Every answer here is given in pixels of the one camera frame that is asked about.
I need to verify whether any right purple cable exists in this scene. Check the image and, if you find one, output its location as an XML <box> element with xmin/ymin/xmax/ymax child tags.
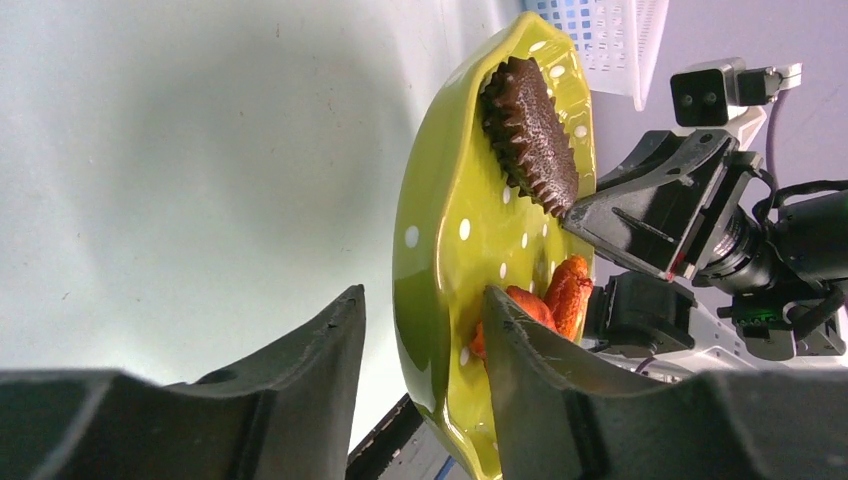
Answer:
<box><xmin>765</xmin><ymin>89</ymin><xmax>790</xmax><ymax>180</ymax></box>

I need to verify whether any dark brown food piece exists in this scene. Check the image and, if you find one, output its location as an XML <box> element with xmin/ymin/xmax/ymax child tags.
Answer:
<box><xmin>479</xmin><ymin>56</ymin><xmax>579</xmax><ymax>218</ymax></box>

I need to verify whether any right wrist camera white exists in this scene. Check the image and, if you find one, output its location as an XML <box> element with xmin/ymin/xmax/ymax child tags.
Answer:
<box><xmin>670</xmin><ymin>57</ymin><xmax>803</xmax><ymax>150</ymax></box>

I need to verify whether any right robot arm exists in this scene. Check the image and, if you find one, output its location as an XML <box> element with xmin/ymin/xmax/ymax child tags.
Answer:
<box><xmin>563</xmin><ymin>129</ymin><xmax>847</xmax><ymax>372</ymax></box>

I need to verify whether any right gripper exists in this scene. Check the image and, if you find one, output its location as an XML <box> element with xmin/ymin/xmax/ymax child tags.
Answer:
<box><xmin>561</xmin><ymin>129</ymin><xmax>789</xmax><ymax>295</ymax></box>

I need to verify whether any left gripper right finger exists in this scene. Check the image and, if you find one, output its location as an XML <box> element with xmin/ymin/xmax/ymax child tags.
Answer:
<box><xmin>482</xmin><ymin>287</ymin><xmax>847</xmax><ymax>479</ymax></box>

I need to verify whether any orange fried food piece right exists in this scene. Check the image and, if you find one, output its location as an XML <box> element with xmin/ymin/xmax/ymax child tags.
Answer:
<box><xmin>544</xmin><ymin>255</ymin><xmax>594</xmax><ymax>342</ymax></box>

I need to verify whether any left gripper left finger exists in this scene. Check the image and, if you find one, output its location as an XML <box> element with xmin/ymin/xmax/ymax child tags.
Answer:
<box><xmin>1</xmin><ymin>285</ymin><xmax>366</xmax><ymax>479</ymax></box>

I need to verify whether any orange fried food piece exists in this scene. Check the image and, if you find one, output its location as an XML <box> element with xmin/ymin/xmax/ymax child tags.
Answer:
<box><xmin>469</xmin><ymin>286</ymin><xmax>559</xmax><ymax>362</ymax></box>
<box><xmin>544</xmin><ymin>255</ymin><xmax>594</xmax><ymax>342</ymax></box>

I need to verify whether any green dotted plate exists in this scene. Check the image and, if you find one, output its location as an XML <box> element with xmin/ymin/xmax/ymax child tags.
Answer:
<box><xmin>392</xmin><ymin>12</ymin><xmax>596</xmax><ymax>479</ymax></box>

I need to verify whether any white plastic basket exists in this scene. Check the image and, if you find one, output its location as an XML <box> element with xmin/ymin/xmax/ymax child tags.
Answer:
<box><xmin>522</xmin><ymin>0</ymin><xmax>670</xmax><ymax>112</ymax></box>

